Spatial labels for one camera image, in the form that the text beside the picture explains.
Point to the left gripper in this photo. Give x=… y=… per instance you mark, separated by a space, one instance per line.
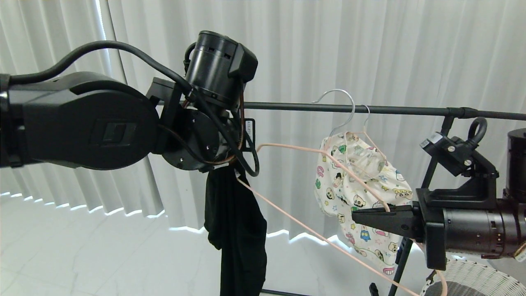
x=249 y=127

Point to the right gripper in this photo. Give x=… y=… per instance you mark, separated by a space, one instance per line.
x=468 y=230

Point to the pink clothes hanger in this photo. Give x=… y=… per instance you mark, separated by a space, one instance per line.
x=367 y=113
x=287 y=146

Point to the black garment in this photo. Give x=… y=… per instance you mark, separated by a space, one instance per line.
x=238 y=222

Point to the cream printed garment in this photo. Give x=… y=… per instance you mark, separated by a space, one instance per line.
x=361 y=193

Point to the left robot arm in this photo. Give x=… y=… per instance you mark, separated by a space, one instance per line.
x=82 y=123

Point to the white laundry basket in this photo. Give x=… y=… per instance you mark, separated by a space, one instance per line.
x=476 y=283

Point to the black clothes rack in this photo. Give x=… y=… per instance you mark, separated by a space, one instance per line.
x=411 y=110

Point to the white curtain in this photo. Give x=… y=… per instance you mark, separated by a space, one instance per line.
x=349 y=49

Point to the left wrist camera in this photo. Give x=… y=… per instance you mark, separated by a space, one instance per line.
x=244 y=61

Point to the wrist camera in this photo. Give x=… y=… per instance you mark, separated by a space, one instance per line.
x=244 y=61
x=460 y=156

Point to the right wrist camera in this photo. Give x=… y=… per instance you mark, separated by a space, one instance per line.
x=460 y=156

